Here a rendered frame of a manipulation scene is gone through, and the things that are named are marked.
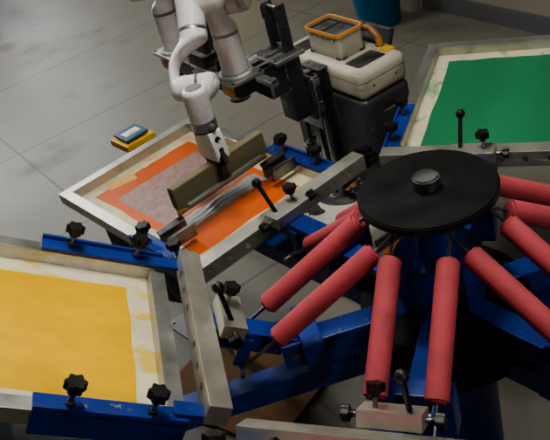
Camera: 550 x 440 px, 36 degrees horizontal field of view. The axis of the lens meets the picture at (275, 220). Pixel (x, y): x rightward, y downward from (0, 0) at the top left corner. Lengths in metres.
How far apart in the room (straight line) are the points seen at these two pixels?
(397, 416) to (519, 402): 1.61
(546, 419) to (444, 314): 1.44
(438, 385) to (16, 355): 0.86
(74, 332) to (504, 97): 1.67
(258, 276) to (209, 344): 2.09
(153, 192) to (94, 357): 1.10
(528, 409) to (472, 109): 1.06
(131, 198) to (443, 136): 1.04
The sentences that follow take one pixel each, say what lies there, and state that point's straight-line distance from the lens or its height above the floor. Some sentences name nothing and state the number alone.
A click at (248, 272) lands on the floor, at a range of 3.99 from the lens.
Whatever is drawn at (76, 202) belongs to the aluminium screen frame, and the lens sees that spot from 2.92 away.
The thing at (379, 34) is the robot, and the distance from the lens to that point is 3.57.
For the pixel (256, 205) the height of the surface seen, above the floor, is 0.95.
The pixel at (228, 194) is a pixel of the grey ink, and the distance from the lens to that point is 2.73.
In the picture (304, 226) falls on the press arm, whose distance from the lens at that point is 2.34.
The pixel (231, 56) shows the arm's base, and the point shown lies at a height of 1.22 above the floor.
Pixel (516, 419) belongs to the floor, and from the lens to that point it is 3.14.
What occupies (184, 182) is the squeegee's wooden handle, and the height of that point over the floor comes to 1.13.
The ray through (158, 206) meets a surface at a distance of 2.80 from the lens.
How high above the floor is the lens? 2.36
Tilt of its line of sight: 33 degrees down
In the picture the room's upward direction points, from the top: 16 degrees counter-clockwise
